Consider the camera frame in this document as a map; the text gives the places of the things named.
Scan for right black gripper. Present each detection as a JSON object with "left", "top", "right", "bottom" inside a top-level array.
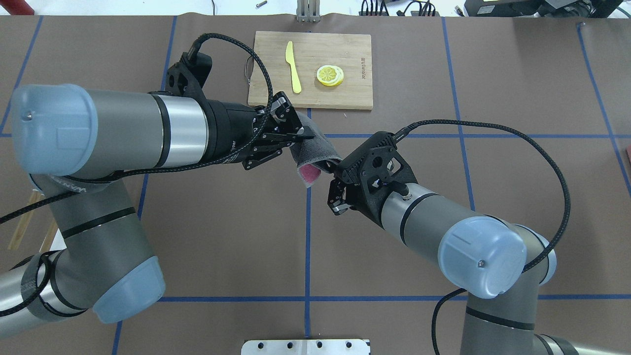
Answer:
[{"left": 327, "top": 157, "right": 390, "bottom": 227}]

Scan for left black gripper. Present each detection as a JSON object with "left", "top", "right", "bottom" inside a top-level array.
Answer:
[{"left": 203, "top": 91, "right": 315, "bottom": 170}]

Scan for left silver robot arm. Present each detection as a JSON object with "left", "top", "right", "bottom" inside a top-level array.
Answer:
[{"left": 1, "top": 84, "right": 316, "bottom": 338}]

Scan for bamboo cutting board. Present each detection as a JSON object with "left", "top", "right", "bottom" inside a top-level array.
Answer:
[{"left": 254, "top": 30, "right": 374, "bottom": 110}]

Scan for yellow lemon slices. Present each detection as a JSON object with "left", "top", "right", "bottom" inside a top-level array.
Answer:
[{"left": 316, "top": 65, "right": 345, "bottom": 87}]

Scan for yellow plastic knife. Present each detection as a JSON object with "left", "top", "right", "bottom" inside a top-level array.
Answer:
[{"left": 284, "top": 41, "right": 302, "bottom": 94}]

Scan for black usb hub left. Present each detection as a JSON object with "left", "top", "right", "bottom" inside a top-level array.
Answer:
[{"left": 358, "top": 0, "right": 391, "bottom": 16}]

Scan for black usb hub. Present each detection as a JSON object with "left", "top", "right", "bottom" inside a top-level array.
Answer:
[
  {"left": 358, "top": 0, "right": 391, "bottom": 16},
  {"left": 396, "top": 0, "right": 440, "bottom": 17}
]

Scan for black usb hub right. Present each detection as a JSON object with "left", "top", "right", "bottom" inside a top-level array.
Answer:
[{"left": 396, "top": 0, "right": 440, "bottom": 17}]

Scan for black power adapter box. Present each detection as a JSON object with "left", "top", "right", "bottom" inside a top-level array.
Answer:
[{"left": 464, "top": 0, "right": 545, "bottom": 17}]

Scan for white rectangular tray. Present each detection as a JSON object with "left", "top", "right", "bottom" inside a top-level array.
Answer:
[{"left": 49, "top": 229, "right": 66, "bottom": 251}]

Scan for wooden chopstick near tray edge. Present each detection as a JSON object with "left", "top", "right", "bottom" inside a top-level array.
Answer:
[{"left": 7, "top": 189, "right": 43, "bottom": 251}]

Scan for red cylinder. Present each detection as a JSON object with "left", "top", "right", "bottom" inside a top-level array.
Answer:
[{"left": 0, "top": 0, "right": 35, "bottom": 16}]

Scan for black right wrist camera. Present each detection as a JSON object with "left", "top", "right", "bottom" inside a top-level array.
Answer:
[{"left": 345, "top": 131, "right": 417, "bottom": 199}]

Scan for aluminium frame post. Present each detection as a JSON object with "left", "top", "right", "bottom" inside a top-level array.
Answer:
[{"left": 296, "top": 0, "right": 321, "bottom": 23}]

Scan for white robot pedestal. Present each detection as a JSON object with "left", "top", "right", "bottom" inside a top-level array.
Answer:
[{"left": 241, "top": 339, "right": 372, "bottom": 355}]

